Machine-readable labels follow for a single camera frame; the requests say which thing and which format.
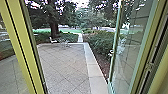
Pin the green framed glass door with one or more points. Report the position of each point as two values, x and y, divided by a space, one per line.
133 50

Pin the green shrub bed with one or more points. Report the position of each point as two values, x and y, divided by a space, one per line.
100 41

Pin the small outdoor chair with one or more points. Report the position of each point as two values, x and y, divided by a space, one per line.
53 40

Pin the large tree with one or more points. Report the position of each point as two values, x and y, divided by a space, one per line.
54 20

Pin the green framed glass wall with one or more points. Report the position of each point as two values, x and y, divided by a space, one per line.
23 46

